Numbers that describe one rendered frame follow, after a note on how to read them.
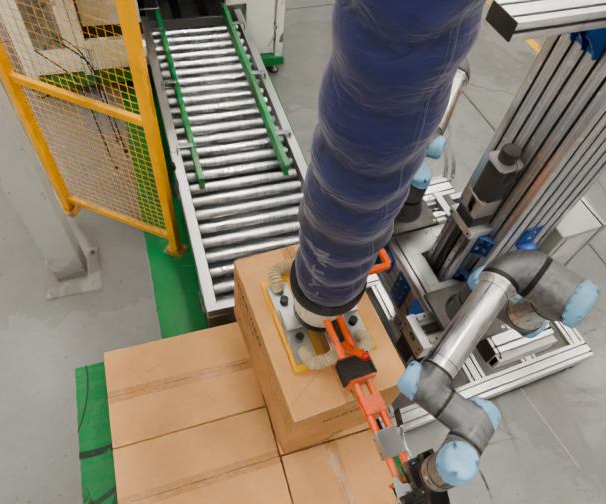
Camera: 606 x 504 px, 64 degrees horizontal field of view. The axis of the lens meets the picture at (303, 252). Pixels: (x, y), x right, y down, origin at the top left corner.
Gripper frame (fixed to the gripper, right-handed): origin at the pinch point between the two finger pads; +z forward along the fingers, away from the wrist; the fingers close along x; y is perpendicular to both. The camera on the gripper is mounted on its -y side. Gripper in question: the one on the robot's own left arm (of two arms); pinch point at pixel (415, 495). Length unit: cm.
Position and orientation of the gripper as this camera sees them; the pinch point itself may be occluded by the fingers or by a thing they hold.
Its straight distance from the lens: 140.6
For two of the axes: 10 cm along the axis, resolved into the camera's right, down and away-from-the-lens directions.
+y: -3.6, -8.0, 4.8
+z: -0.9, 5.4, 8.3
